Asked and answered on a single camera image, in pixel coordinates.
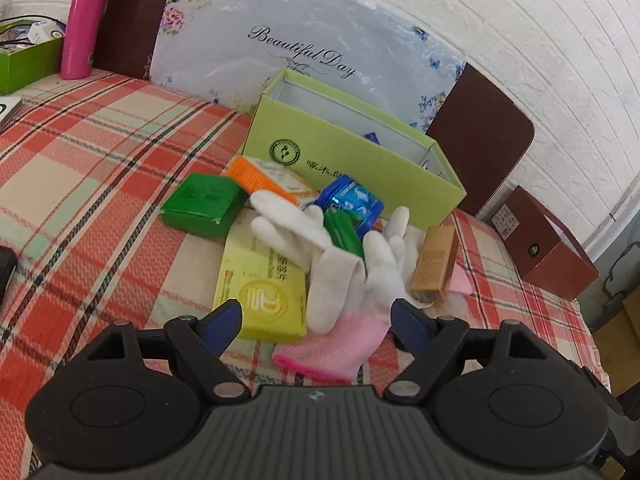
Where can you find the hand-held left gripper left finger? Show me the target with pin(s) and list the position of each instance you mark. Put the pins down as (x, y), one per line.
(224, 324)

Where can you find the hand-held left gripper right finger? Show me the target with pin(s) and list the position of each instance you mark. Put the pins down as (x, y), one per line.
(409, 325)

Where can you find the yellow medicine box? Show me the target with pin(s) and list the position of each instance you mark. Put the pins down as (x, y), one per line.
(265, 295)

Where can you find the brown small box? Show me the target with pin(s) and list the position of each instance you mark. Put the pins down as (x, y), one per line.
(432, 265)

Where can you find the pink packet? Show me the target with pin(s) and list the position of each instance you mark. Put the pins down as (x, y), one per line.
(460, 282)

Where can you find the white glove with pink cuff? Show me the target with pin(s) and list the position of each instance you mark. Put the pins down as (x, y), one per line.
(345, 305)

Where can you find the light green cardboard box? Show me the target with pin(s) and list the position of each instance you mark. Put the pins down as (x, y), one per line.
(325, 150)

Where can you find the green small pack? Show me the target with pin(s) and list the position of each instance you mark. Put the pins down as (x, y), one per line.
(345, 235)

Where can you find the green small box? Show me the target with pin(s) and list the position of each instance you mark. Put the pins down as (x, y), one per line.
(205, 200)

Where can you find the blue packet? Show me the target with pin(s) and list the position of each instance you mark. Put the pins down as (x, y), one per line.
(350, 200)

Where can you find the brown paper gift box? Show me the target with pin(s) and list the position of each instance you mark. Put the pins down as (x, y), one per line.
(545, 265)

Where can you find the orange white medicine box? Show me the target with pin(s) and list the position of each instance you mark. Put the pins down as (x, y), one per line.
(265, 175)

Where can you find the small blue item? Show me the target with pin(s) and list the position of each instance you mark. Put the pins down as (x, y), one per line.
(372, 136)

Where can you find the brown wooden headboard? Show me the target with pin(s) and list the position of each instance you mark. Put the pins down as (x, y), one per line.
(480, 145)

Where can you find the red plaid blanket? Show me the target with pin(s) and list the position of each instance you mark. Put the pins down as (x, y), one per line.
(100, 160)

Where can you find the black object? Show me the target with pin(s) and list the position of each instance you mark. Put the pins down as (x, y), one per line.
(5, 275)

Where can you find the floral plastic bedding bag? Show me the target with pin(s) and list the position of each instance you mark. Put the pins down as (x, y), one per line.
(300, 35)

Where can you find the white flat booklet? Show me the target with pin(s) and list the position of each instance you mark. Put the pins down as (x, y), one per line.
(7, 110)

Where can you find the dark green open box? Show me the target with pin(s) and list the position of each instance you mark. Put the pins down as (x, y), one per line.
(25, 65)

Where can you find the pink thermos bottle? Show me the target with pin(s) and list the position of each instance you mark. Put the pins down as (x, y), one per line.
(82, 25)

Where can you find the white charger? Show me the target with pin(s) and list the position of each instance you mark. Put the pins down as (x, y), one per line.
(42, 32)

